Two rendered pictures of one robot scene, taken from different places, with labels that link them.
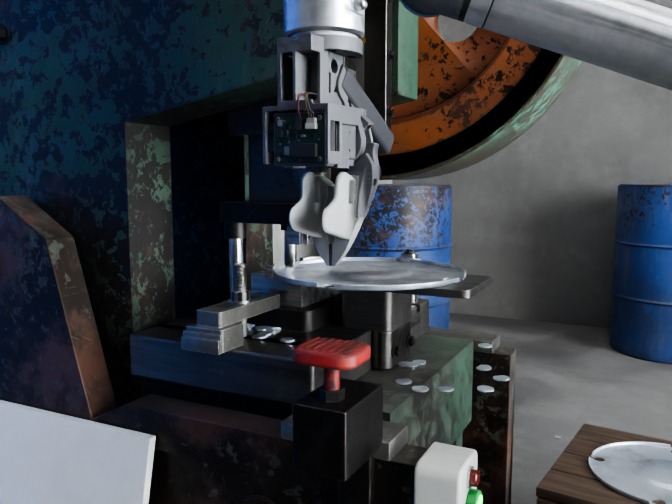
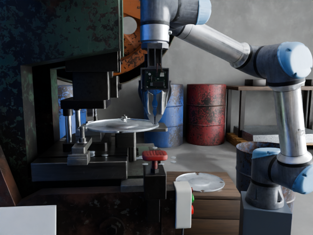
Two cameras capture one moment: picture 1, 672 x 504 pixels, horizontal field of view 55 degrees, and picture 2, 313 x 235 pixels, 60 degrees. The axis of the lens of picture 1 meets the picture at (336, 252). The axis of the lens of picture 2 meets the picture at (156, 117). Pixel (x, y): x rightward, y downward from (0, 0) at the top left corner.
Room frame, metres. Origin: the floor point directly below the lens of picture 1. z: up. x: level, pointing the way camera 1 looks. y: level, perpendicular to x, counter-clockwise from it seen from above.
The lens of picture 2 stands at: (0.00, 0.38, 0.97)
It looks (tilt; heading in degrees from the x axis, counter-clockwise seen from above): 8 degrees down; 329
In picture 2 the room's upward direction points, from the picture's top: straight up
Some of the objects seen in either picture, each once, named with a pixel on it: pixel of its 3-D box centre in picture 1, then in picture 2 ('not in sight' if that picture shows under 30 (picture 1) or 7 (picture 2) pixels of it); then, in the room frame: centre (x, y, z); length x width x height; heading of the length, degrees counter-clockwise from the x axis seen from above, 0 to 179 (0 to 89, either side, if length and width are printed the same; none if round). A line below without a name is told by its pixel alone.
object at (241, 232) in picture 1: (295, 217); (87, 105); (1.04, 0.07, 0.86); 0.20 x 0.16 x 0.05; 153
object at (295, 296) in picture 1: (300, 282); (91, 131); (1.03, 0.06, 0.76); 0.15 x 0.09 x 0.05; 153
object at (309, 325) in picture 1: (295, 304); (89, 141); (1.04, 0.07, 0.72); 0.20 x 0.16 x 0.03; 153
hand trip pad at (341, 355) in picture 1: (331, 381); (154, 165); (0.64, 0.00, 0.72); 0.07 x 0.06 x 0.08; 63
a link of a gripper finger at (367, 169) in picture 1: (353, 172); (162, 90); (0.63, -0.02, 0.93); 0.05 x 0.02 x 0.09; 59
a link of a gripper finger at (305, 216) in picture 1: (309, 219); (148, 107); (0.63, 0.03, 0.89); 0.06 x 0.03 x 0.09; 149
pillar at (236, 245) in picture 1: (236, 257); (68, 123); (0.99, 0.15, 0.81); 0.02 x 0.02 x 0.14
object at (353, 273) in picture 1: (369, 271); (122, 125); (0.98, -0.05, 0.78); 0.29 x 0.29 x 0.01
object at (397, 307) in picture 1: (398, 317); (134, 141); (0.95, -0.09, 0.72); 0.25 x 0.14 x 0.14; 63
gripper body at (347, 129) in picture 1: (320, 107); (154, 67); (0.62, 0.01, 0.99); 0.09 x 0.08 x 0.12; 149
